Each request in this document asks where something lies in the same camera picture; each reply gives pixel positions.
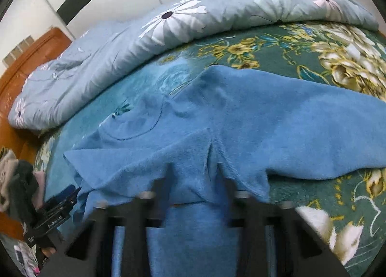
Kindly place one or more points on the dark grey cloth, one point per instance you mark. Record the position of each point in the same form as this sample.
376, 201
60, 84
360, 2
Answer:
22, 192

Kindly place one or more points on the pale pink cloth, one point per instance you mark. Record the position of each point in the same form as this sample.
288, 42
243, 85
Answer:
39, 189

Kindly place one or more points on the green floral blanket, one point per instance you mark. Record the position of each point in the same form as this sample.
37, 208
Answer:
316, 192

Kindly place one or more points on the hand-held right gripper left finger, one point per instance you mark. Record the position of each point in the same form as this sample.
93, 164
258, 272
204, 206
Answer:
156, 201

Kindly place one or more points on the grey-blue daisy quilt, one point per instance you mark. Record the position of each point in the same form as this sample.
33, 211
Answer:
120, 53

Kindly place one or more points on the white slatted frame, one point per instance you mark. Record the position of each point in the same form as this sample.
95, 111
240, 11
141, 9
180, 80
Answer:
18, 50

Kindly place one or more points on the bright pink cloth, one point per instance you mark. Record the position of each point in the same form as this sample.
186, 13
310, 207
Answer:
27, 260

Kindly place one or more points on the wooden headboard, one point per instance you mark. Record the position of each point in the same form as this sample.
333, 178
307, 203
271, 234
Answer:
30, 50

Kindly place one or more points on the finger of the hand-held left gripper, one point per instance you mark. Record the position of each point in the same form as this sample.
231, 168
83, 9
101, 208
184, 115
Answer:
68, 193

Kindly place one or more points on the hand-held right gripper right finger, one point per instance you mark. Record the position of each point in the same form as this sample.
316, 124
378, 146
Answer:
238, 204

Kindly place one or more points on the blue fleece garment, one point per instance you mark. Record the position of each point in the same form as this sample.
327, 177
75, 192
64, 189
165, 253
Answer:
241, 120

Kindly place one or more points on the beige cloth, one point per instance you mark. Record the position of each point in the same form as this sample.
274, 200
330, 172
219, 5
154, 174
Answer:
7, 180

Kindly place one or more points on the person's left hand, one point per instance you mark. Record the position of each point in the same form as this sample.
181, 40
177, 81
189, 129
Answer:
47, 252

